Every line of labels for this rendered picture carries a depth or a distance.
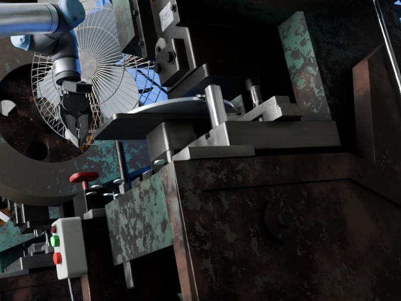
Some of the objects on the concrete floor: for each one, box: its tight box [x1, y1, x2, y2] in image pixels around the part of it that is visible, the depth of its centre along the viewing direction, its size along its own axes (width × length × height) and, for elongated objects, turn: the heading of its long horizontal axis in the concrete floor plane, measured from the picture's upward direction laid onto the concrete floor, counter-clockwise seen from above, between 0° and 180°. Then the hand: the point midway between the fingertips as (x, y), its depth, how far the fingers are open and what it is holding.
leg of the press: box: [160, 41, 401, 301], centre depth 107 cm, size 92×12×90 cm, turn 84°
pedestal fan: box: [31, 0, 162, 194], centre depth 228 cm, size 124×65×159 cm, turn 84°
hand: (79, 141), depth 145 cm, fingers closed
